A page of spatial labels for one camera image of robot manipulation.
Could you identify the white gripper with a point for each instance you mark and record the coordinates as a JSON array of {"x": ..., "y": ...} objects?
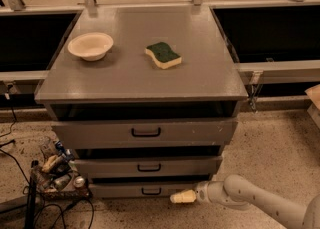
[{"x": 202, "y": 193}]

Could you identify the grey bottom drawer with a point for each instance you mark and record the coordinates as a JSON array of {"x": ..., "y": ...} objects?
[{"x": 140, "y": 189}]

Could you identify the grey drawer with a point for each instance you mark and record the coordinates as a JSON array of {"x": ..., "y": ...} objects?
[
  {"x": 144, "y": 133},
  {"x": 140, "y": 189},
  {"x": 147, "y": 167}
]

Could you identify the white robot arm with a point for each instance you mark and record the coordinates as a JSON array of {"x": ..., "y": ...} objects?
[{"x": 238, "y": 193}]

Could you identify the grey middle drawer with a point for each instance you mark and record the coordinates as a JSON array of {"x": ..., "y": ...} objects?
[{"x": 147, "y": 167}]

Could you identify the grey drawer cabinet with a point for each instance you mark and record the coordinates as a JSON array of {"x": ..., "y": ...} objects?
[{"x": 154, "y": 115}]

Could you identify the grey top drawer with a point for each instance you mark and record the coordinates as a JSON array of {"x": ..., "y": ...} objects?
[{"x": 144, "y": 133}]

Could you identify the silver can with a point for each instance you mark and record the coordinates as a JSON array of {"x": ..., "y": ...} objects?
[{"x": 79, "y": 182}]

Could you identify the tray of cluttered items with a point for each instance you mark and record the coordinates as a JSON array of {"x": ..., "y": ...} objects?
[{"x": 54, "y": 178}]

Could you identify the green yellow sponge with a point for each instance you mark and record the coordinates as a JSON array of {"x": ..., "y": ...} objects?
[{"x": 162, "y": 55}]

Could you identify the wooden box at right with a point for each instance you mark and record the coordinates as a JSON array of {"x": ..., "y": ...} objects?
[{"x": 313, "y": 94}]

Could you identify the white bowl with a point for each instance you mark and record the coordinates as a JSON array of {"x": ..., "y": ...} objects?
[{"x": 91, "y": 46}]

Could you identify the metal railing frame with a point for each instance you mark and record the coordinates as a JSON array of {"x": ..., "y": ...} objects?
[{"x": 222, "y": 71}]

